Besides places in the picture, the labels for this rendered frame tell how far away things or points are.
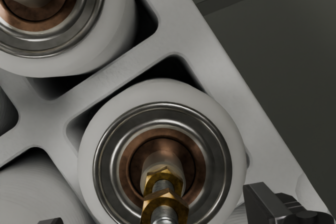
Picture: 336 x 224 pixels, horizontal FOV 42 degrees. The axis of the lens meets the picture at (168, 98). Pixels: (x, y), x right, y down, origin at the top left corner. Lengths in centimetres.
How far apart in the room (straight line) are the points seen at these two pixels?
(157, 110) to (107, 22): 5
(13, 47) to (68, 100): 8
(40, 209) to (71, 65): 9
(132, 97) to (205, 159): 5
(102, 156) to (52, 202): 7
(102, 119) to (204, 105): 6
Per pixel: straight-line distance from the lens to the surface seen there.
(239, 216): 33
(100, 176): 24
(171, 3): 31
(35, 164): 36
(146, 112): 24
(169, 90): 24
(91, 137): 24
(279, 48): 51
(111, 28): 24
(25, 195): 29
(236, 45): 50
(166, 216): 16
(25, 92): 32
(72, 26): 24
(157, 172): 20
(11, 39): 25
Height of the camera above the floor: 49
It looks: 86 degrees down
